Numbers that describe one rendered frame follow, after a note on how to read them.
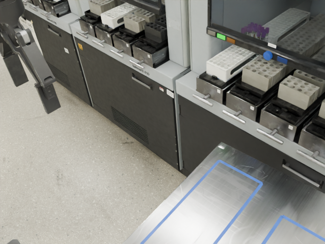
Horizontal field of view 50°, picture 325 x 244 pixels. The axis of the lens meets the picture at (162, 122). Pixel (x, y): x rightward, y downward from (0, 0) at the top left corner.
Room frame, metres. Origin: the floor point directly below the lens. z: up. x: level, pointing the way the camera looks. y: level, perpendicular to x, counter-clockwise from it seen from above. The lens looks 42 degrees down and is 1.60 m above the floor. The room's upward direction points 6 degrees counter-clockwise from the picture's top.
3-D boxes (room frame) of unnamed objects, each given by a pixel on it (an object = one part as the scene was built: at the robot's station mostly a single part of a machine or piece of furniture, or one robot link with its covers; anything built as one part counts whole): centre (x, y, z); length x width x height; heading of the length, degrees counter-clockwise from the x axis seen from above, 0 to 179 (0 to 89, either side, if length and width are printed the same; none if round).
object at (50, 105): (0.53, 0.21, 1.22); 0.03 x 0.01 x 0.07; 129
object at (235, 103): (1.17, -0.54, 0.78); 0.73 x 0.14 x 0.09; 129
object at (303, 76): (0.96, -0.53, 0.85); 0.12 x 0.02 x 0.06; 39
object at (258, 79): (1.02, -0.36, 0.85); 0.12 x 0.02 x 0.06; 40
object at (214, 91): (1.28, -0.44, 0.78); 0.73 x 0.14 x 0.09; 129
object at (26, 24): (2.43, 0.92, 0.43); 0.27 x 0.02 x 0.36; 39
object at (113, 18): (1.75, 0.11, 0.83); 0.30 x 0.10 x 0.06; 129
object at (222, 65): (1.20, -0.34, 0.83); 0.30 x 0.10 x 0.06; 129
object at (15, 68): (0.64, 0.29, 1.22); 0.03 x 0.01 x 0.07; 129
